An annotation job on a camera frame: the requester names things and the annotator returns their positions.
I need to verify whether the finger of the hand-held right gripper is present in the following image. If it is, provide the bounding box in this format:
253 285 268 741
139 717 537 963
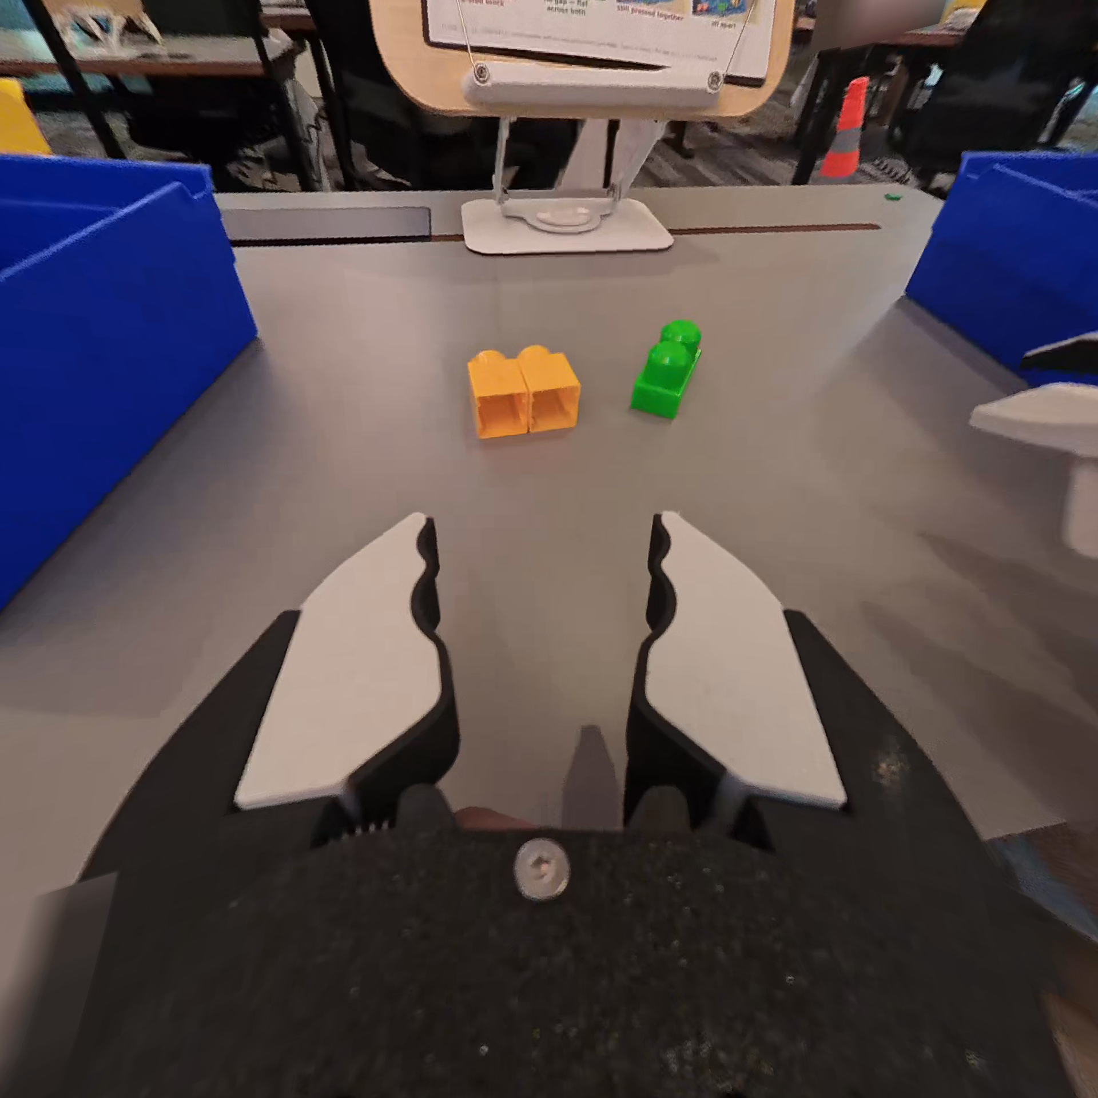
1025 329 1098 375
970 380 1098 560

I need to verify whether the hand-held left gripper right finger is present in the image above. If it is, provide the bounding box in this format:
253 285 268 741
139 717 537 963
625 511 851 813

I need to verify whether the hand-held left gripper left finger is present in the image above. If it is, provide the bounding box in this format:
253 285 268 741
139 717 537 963
234 511 461 813

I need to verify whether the blue plastic bin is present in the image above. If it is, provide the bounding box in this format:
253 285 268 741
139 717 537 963
905 151 1098 378
0 154 261 611

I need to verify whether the green two-stud toy block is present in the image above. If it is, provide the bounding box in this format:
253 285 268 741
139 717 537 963
631 319 705 419

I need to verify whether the yellow toy building block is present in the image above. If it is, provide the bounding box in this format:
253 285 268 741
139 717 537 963
519 345 584 433
467 348 533 442

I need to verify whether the black office chair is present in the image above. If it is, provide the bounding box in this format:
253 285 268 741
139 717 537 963
902 0 1098 181

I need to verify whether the orange traffic cone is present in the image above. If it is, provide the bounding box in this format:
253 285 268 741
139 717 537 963
819 77 873 183

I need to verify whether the black flat panel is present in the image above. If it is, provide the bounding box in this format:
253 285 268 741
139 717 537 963
220 205 434 244

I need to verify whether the white book stand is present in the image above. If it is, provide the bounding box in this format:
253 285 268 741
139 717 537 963
460 65 731 258

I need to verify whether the printed instruction sheet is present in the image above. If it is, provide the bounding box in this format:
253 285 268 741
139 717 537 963
421 0 769 78

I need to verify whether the wooden display board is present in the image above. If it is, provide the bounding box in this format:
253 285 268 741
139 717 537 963
370 0 798 121

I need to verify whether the yellow plastic bin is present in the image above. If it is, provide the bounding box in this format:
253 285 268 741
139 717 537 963
0 77 53 159

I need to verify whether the wooden side table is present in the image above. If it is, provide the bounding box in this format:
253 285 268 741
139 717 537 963
0 9 320 172

